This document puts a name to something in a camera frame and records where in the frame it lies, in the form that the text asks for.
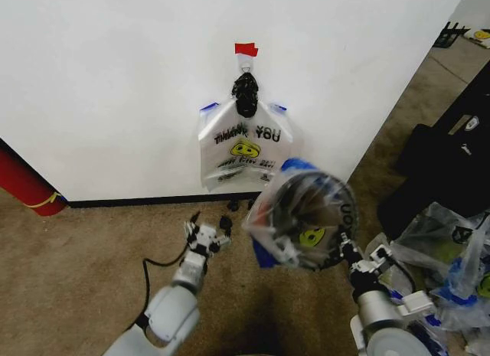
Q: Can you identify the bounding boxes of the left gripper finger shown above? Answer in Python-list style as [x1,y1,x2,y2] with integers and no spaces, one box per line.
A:
[183,211,201,245]
[212,215,234,251]

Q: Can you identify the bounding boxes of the clear thank you smiley bag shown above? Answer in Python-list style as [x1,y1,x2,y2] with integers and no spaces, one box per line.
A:
[196,100,296,193]

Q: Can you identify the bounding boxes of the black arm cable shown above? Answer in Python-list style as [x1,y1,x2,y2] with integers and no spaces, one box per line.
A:
[134,257,187,327]
[387,262,417,296]

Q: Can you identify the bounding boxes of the black case with white label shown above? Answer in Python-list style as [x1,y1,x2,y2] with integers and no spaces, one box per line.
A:
[434,67,490,150]

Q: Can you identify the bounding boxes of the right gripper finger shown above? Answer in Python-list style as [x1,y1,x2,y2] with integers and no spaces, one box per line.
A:
[338,235,357,267]
[351,256,379,274]

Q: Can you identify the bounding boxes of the white wall hook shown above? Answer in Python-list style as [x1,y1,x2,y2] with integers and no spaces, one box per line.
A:
[237,54,256,74]

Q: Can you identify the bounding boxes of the black baseboard strip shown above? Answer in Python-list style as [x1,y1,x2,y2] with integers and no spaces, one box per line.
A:
[66,192,266,210]

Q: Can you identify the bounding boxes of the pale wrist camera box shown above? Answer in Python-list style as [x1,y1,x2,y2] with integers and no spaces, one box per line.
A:
[367,243,393,270]
[196,224,217,247]

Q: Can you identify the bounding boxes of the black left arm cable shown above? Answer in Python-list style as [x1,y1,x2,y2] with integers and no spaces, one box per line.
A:
[134,257,187,327]

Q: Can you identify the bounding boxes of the clear smiley bag blue handles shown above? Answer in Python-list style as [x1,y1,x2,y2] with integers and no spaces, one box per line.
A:
[241,157,361,273]

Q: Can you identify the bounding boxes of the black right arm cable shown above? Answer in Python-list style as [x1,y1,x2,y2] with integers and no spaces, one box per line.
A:
[387,262,417,296]

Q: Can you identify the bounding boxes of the clear plastic bag blue print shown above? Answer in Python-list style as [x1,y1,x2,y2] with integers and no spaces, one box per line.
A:
[428,217,490,334]

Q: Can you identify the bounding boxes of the red cylinder with yellow strap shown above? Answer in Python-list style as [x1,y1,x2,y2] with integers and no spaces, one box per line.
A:
[0,146,68,217]

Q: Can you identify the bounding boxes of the large black flat case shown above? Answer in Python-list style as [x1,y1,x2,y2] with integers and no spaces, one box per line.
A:
[376,122,490,243]

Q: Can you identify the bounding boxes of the crumpled clear plastic bag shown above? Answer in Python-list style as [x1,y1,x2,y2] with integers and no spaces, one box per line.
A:
[390,201,490,288]

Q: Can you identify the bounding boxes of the red tape strip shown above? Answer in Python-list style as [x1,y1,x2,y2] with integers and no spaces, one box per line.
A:
[234,42,260,59]

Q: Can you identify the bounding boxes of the white bag yellow smiley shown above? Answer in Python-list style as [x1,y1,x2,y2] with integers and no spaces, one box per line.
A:
[463,25,490,50]

